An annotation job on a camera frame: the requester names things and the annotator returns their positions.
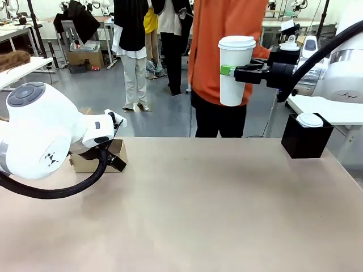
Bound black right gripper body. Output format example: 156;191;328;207
234;62;295;89

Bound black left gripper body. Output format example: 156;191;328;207
70;141;128;172

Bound tall white lidded cup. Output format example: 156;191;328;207
217;35;257;107

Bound person's left forearm orange sleeve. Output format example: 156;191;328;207
251;45;272;61

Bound cardboard drink carrier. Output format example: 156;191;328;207
69;138;128;173

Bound person in orange sweater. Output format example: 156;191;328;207
187;0;272;138

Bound person white shirt black trousers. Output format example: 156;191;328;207
151;0;194;96

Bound black open box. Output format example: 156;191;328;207
281;112;335;159

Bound pile of clothes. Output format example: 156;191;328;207
145;58;168;80

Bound black light stand pole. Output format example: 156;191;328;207
315;0;331;41

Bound person in yellow top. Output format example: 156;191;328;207
143;7;160;80

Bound dark grey crate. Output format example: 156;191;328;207
69;64;87;75

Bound person black top beige trousers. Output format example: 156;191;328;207
112;0;151;112

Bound brown cardboard box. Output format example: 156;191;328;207
67;48;104;71

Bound clear plastic storage bin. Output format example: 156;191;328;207
69;40;101;52

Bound white side table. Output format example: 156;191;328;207
0;56;54;92

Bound brown furry bundle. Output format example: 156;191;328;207
0;50;32;72

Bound black cloth on stand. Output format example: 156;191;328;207
53;0;102;45

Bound black tripod pole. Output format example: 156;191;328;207
27;0;48;58

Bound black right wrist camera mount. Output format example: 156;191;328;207
268;33;301;66

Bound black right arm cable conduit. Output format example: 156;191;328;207
276;19;363;103

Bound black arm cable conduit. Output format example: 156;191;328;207
276;19;363;103
0;146;108;200

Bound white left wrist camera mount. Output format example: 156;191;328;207
103;108;128;129

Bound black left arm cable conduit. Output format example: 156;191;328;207
0;146;108;200

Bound short black post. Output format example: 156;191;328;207
47;41;61;70

